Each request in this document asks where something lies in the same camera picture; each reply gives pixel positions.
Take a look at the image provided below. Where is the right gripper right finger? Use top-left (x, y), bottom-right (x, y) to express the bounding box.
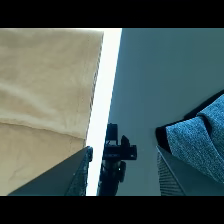
top-left (156, 145), bottom-right (224, 197)

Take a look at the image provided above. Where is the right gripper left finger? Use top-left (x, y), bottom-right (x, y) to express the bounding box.
top-left (8, 145), bottom-right (94, 197)

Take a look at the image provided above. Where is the brown garment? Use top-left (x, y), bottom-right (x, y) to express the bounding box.
top-left (0, 28), bottom-right (105, 197)

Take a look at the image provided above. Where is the grey-blue speckled garment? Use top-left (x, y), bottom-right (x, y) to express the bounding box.
top-left (165, 94), bottom-right (224, 185)

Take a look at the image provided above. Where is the dark blue garment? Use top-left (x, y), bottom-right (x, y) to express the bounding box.
top-left (154, 89), bottom-right (224, 155)

